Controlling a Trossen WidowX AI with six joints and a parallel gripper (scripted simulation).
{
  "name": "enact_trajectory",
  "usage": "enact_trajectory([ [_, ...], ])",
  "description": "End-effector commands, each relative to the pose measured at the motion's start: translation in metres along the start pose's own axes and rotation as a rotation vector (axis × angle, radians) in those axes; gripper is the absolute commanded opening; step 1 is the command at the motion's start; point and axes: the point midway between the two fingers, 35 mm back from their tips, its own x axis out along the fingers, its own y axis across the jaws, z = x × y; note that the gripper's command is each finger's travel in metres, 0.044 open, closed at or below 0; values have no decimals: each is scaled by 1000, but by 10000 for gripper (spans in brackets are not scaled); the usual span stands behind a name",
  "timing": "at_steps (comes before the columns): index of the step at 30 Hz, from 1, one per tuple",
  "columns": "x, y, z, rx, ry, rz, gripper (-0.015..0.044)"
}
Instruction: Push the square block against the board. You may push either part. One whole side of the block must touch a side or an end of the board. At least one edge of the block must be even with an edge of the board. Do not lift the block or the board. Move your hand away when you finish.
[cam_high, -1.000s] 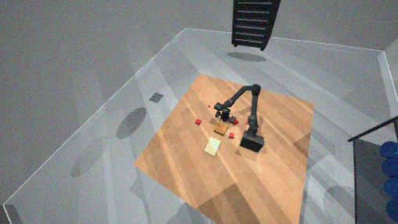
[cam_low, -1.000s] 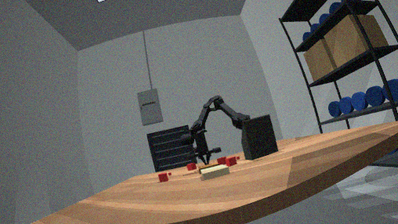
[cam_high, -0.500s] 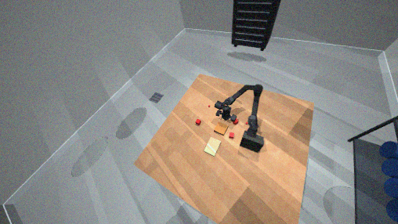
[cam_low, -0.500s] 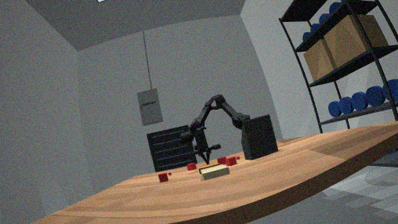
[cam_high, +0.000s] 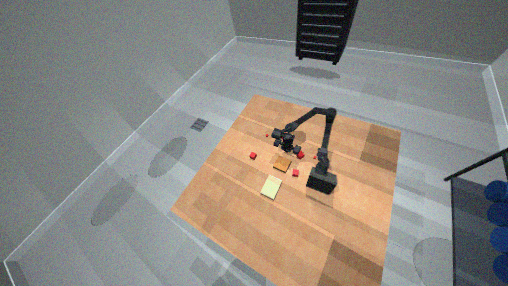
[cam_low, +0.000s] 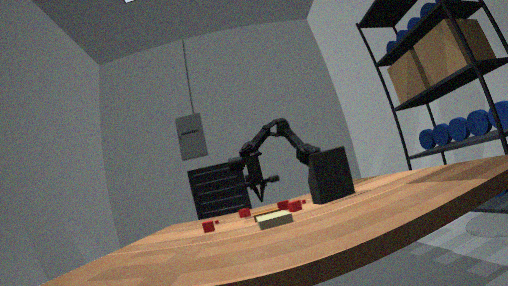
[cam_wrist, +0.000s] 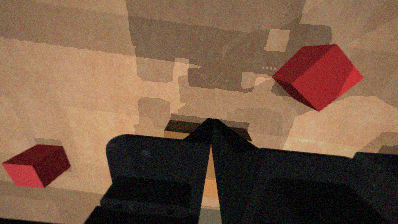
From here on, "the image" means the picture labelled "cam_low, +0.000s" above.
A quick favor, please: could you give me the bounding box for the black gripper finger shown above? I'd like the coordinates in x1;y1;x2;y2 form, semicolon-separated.
260;185;267;202
250;187;262;202

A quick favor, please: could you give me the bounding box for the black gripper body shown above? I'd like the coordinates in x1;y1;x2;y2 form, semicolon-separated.
235;166;280;191

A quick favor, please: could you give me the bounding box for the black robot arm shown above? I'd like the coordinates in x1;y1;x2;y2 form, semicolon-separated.
228;118;320;173

